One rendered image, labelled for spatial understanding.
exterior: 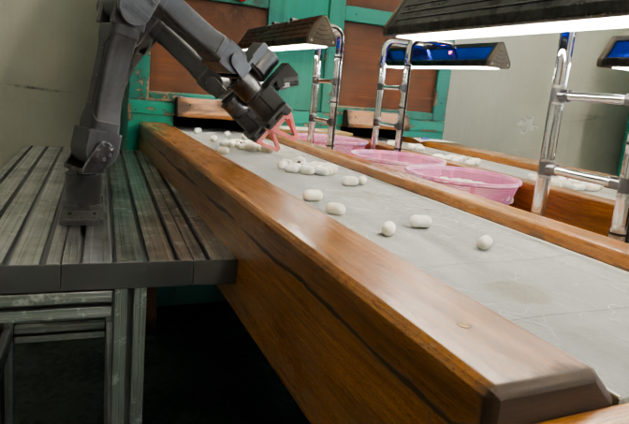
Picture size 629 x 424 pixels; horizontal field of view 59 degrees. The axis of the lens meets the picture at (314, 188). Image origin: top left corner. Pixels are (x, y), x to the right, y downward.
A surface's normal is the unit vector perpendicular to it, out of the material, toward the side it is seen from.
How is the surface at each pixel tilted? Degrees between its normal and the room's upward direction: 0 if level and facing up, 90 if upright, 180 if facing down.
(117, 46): 98
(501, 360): 0
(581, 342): 0
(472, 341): 0
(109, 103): 85
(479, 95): 89
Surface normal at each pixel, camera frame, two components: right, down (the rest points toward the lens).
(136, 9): 0.73, 0.18
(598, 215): -0.91, -0.01
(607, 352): 0.09, -0.98
